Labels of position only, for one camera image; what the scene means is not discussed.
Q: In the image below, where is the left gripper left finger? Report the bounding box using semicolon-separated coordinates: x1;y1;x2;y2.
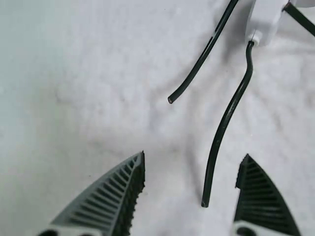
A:
31;150;146;236

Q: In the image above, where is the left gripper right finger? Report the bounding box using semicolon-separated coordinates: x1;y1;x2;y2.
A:
232;153;303;236

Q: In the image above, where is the white two-prong plug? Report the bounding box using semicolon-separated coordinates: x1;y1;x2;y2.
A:
245;0;295;47

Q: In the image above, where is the black plug cable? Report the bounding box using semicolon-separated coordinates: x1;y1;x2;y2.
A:
167;0;240;104
282;2;315;37
201;40;254;208

